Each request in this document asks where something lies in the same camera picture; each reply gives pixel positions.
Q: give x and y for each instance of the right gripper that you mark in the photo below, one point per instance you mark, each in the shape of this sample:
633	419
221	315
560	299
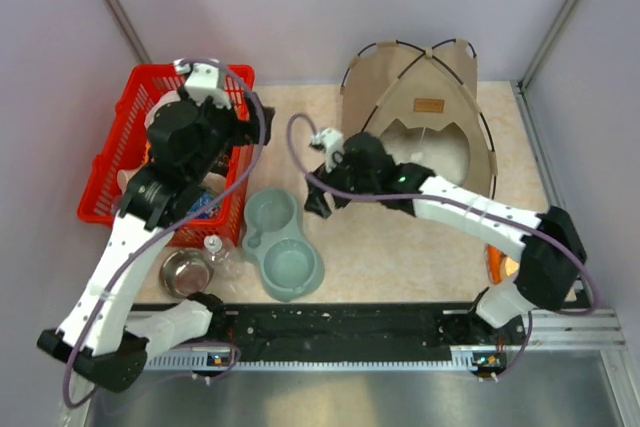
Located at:
317	202

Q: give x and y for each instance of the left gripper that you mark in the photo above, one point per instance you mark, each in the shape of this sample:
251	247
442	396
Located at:
245	132

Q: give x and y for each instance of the clear plastic bottle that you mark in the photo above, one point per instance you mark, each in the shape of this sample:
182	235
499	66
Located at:
223	257

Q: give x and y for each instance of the beige fabric pet tent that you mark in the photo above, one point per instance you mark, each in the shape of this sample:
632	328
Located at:
410	87

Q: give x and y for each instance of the white fluffy cushion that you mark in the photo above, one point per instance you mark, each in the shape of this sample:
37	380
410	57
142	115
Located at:
445	151

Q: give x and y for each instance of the steel bowl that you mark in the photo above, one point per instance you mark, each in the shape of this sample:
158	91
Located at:
185	272

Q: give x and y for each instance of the black tent pole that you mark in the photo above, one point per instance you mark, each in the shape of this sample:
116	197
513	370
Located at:
469	49
400	82

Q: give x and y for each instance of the red plastic basket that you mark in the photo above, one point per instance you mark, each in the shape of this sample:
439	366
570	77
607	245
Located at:
125	148

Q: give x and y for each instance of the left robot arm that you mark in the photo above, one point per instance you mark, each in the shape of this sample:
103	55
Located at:
95	340

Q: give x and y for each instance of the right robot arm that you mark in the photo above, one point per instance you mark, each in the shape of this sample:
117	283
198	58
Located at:
545	245

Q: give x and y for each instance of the grey-green double pet bowl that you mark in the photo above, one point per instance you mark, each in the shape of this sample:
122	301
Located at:
289	265

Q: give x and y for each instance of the blue snack packet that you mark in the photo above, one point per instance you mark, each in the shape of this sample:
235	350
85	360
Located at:
205	206

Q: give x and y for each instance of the beige paper cup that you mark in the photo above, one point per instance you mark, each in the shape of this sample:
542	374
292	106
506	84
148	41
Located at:
123	177

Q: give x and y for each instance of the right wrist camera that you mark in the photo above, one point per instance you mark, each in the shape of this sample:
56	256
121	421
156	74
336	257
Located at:
330	141

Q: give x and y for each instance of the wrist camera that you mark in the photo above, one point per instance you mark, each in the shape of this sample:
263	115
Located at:
203	83
330	141

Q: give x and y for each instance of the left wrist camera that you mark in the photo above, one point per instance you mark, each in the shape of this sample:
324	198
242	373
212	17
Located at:
203	83

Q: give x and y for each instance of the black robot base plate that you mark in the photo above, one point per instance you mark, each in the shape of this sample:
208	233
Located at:
334	332

